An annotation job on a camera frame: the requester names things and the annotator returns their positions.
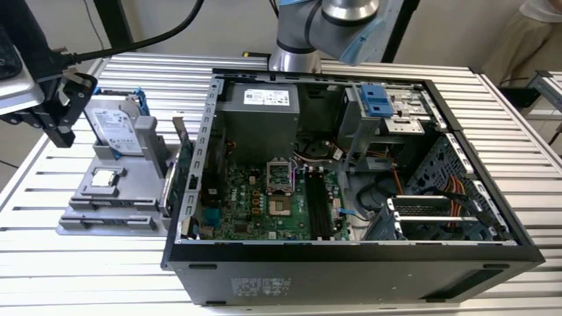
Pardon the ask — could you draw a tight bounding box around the person in beige clothes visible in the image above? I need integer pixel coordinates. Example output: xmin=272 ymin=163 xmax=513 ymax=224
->
xmin=480 ymin=0 xmax=562 ymax=87

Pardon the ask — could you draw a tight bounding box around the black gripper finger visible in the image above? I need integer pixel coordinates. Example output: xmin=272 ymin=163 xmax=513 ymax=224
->
xmin=58 ymin=74 xmax=98 ymax=149
xmin=0 ymin=110 xmax=62 ymax=149

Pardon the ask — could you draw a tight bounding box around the silver CPU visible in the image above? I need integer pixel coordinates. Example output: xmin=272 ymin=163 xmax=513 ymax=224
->
xmin=89 ymin=169 xmax=120 ymax=188

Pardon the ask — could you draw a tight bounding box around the metal socket cover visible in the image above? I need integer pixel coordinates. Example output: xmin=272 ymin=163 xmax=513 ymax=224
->
xmin=265 ymin=157 xmax=293 ymax=195

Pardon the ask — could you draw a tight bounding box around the black vertical post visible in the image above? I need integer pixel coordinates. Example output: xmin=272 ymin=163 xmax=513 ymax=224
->
xmin=379 ymin=0 xmax=421 ymax=64
xmin=93 ymin=0 xmax=136 ymax=53

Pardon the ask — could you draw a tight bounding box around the green motherboard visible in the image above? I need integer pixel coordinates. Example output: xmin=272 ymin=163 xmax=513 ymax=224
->
xmin=197 ymin=164 xmax=352 ymax=242

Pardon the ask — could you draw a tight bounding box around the black floor box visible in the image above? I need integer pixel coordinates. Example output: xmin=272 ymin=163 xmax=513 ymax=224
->
xmin=499 ymin=85 xmax=541 ymax=109

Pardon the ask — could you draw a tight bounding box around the thin orange wire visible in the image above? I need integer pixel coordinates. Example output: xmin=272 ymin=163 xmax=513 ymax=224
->
xmin=391 ymin=166 xmax=404 ymax=198

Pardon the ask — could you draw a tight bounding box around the black PC case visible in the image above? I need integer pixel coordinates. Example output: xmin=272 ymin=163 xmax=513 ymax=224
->
xmin=160 ymin=67 xmax=545 ymax=307

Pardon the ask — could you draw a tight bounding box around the hard disk in blue carrier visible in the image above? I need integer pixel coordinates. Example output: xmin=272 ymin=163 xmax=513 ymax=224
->
xmin=82 ymin=87 xmax=152 ymax=159

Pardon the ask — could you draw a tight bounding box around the orange yellow wire bundle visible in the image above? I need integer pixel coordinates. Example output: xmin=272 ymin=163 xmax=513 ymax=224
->
xmin=440 ymin=174 xmax=469 ymax=230

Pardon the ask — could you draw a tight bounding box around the white yellow wire bundle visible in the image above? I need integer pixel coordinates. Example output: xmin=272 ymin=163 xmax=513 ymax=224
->
xmin=292 ymin=144 xmax=346 ymax=163

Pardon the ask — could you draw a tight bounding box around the socket locking lever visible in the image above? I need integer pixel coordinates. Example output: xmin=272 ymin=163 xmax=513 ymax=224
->
xmin=288 ymin=157 xmax=304 ymax=192

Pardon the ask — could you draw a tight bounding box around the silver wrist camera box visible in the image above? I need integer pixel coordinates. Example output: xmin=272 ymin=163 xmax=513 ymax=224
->
xmin=0 ymin=77 xmax=45 ymax=117

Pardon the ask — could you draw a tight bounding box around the grey disk bay bracket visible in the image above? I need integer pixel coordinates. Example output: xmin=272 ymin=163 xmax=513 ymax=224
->
xmin=363 ymin=194 xmax=483 ymax=242

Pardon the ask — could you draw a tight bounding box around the black RAM slot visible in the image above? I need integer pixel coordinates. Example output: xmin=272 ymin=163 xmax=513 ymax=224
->
xmin=310 ymin=167 xmax=324 ymax=240
xmin=321 ymin=167 xmax=334 ymax=240
xmin=316 ymin=167 xmax=329 ymax=240
xmin=305 ymin=167 xmax=318 ymax=240

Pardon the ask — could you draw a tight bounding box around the blue RAM stick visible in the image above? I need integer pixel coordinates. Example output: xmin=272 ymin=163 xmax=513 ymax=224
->
xmin=81 ymin=217 xmax=134 ymax=225

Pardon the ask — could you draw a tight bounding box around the grey power supply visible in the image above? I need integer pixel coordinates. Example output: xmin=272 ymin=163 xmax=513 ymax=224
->
xmin=216 ymin=82 xmax=301 ymax=165

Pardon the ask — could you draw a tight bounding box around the grey parts rack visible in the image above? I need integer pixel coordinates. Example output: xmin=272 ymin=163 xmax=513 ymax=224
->
xmin=54 ymin=115 xmax=194 ymax=236

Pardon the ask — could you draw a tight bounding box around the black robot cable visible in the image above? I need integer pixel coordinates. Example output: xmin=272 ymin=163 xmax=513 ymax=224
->
xmin=49 ymin=0 xmax=206 ymax=63

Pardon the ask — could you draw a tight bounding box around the green graphics card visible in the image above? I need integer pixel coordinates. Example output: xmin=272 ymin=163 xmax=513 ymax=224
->
xmin=157 ymin=115 xmax=197 ymax=219

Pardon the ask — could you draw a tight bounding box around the blue drive latch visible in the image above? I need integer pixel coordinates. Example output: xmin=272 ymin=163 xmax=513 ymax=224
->
xmin=357 ymin=84 xmax=395 ymax=119

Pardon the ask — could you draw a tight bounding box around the grey metal drive cage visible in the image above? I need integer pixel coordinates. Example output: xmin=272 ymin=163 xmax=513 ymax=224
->
xmin=334 ymin=82 xmax=445 ymax=172

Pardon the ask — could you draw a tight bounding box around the thick black data cable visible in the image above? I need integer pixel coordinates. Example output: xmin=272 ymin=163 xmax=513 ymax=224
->
xmin=353 ymin=172 xmax=399 ymax=221

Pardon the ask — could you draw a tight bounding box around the CPU socket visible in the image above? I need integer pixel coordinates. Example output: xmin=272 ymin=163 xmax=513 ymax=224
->
xmin=265 ymin=194 xmax=293 ymax=217

